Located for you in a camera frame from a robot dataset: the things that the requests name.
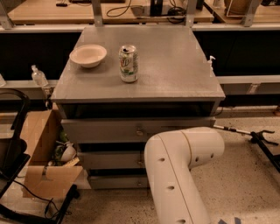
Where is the grey bottom drawer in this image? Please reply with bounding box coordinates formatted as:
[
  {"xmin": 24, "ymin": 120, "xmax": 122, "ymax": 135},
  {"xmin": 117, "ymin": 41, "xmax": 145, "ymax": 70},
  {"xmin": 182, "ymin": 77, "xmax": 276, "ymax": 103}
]
[{"xmin": 87, "ymin": 175, "xmax": 149, "ymax": 189}]

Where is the grey drawer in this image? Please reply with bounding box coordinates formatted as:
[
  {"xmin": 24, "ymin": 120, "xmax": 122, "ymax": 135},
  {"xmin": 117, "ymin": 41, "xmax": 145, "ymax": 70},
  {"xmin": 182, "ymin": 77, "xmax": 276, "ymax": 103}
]
[
  {"xmin": 87, "ymin": 175, "xmax": 149, "ymax": 189},
  {"xmin": 78, "ymin": 151, "xmax": 144, "ymax": 170},
  {"xmin": 61, "ymin": 116, "xmax": 215, "ymax": 144}
]

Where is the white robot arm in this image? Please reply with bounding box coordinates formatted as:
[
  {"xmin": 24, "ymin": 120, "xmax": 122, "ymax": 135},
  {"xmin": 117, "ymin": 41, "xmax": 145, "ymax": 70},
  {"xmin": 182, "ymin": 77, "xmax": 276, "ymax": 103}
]
[{"xmin": 144, "ymin": 127, "xmax": 225, "ymax": 224}]

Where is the grey drawer cabinet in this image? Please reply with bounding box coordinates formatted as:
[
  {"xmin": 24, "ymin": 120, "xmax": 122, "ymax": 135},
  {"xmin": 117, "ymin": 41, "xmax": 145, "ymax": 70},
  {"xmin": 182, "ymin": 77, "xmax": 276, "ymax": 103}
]
[{"xmin": 52, "ymin": 25, "xmax": 225, "ymax": 178}]

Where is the grey middle drawer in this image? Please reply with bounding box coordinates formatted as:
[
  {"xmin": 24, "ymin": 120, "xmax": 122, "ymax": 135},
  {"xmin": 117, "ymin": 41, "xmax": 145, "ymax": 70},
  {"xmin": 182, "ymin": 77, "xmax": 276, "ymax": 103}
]
[{"xmin": 78, "ymin": 151, "xmax": 144, "ymax": 170}]

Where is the grey top drawer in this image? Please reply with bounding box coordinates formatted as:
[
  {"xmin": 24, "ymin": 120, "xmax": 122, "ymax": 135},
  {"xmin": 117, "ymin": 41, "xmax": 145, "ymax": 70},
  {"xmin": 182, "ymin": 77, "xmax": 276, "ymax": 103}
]
[{"xmin": 61, "ymin": 116, "xmax": 215, "ymax": 144}]

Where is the green white soda can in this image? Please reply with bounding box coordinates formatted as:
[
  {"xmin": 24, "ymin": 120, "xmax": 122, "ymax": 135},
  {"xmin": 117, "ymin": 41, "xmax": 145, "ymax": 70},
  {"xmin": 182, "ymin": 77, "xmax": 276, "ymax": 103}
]
[{"xmin": 119, "ymin": 45, "xmax": 138, "ymax": 83}]

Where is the white bowl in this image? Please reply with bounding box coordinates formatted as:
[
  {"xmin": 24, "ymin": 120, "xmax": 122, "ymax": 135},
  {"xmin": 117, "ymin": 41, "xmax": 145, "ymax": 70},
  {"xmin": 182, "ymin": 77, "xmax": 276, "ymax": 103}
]
[{"xmin": 69, "ymin": 45, "xmax": 107, "ymax": 68}]

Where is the white cup in box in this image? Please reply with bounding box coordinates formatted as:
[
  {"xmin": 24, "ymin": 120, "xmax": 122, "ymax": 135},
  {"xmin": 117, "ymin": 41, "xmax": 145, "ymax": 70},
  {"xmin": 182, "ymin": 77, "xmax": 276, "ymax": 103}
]
[{"xmin": 59, "ymin": 142, "xmax": 76, "ymax": 163}]

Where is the white pump bottle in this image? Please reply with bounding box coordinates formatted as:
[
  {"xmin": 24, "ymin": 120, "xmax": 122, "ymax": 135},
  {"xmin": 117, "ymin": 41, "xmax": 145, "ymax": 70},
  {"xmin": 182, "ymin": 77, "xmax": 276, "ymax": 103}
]
[{"xmin": 207, "ymin": 55, "xmax": 216, "ymax": 71}]

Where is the brown cardboard box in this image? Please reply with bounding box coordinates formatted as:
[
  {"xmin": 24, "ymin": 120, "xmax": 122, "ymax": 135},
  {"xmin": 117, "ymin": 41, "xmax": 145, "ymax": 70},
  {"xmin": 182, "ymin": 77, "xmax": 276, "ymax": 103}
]
[{"xmin": 21, "ymin": 110, "xmax": 82, "ymax": 199}]

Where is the clear sanitizer bottle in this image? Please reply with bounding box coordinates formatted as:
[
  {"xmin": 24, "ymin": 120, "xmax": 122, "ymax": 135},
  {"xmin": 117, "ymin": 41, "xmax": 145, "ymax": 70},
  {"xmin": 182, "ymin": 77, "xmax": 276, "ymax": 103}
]
[{"xmin": 31, "ymin": 65, "xmax": 48, "ymax": 87}]

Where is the black stand with metal rod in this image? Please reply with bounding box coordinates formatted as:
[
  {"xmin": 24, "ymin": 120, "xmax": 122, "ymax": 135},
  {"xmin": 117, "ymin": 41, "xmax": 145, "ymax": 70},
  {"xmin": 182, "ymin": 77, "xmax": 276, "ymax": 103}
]
[{"xmin": 214, "ymin": 125, "xmax": 280, "ymax": 172}]

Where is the wooden desk behind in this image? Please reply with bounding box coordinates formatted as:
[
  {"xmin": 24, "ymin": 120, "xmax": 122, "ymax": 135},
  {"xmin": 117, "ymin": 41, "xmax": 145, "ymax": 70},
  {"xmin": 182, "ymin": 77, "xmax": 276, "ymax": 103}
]
[{"xmin": 8, "ymin": 0, "xmax": 215, "ymax": 25}]

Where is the wooden desk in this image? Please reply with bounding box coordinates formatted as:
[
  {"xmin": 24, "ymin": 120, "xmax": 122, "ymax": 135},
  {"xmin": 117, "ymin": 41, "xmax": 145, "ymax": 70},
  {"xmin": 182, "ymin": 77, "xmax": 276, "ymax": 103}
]
[
  {"xmin": 8, "ymin": 0, "xmax": 215, "ymax": 25},
  {"xmin": 204, "ymin": 0, "xmax": 280, "ymax": 24}
]

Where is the wooden desk right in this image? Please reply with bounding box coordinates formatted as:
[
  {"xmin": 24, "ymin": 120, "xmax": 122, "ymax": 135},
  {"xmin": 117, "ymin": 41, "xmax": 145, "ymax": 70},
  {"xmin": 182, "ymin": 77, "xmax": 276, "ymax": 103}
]
[{"xmin": 204, "ymin": 0, "xmax": 280, "ymax": 24}]

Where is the black cable on desk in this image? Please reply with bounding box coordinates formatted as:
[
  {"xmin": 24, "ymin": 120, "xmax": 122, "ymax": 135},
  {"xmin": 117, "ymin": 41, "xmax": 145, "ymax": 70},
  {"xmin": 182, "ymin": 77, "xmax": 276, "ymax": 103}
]
[{"xmin": 106, "ymin": 0, "xmax": 144, "ymax": 18}]

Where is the black floor cable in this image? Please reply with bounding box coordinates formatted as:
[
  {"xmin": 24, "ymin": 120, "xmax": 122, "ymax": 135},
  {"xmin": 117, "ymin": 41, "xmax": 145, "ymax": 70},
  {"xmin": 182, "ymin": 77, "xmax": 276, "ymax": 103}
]
[{"xmin": 0, "ymin": 171, "xmax": 73, "ymax": 221}]

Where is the black chair frame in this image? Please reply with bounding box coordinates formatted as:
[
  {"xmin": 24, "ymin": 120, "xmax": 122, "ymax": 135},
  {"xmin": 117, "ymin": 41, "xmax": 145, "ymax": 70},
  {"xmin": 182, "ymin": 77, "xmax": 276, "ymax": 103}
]
[{"xmin": 0, "ymin": 88, "xmax": 80, "ymax": 224}]

